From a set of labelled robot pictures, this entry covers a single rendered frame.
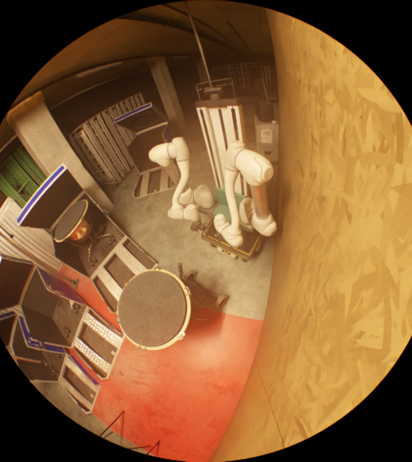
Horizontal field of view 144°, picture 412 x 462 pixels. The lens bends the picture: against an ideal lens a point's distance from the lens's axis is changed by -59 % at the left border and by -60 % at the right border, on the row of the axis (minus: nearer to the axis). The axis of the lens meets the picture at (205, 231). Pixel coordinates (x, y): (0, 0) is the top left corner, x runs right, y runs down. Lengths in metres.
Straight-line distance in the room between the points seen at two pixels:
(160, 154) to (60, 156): 2.60
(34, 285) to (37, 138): 2.55
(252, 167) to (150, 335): 1.32
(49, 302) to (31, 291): 0.46
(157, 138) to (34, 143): 3.18
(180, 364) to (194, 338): 0.38
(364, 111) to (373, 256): 0.25
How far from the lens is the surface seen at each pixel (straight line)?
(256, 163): 0.83
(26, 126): 3.56
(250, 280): 2.07
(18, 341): 4.13
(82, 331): 3.12
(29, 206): 2.53
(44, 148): 3.51
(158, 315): 1.35
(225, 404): 2.21
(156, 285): 1.41
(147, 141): 4.98
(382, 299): 0.27
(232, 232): 1.13
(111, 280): 2.78
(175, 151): 1.24
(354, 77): 0.42
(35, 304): 3.75
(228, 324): 1.99
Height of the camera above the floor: 1.98
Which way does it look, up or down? 53 degrees down
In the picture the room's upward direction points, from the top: 21 degrees counter-clockwise
